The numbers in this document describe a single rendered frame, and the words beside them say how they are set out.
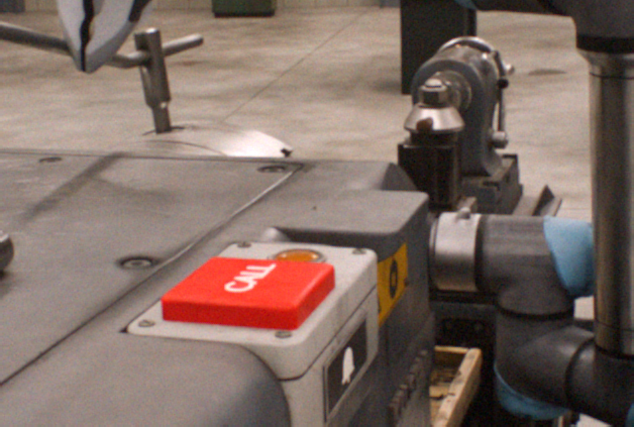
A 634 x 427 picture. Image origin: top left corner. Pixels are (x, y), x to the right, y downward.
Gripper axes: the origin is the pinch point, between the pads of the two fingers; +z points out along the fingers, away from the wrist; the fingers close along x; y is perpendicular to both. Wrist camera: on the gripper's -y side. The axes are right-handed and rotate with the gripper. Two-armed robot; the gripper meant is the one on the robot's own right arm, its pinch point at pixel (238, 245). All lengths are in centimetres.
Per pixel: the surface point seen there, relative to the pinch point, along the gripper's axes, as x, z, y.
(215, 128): 15.6, -5.3, -17.6
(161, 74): 20.4, -1.8, -19.9
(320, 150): -108, 157, 536
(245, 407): 16, -28, -73
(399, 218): 17, -29, -50
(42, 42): 25.2, -0.5, -36.7
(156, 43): 23.0, -1.4, -20.0
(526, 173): -108, 37, 496
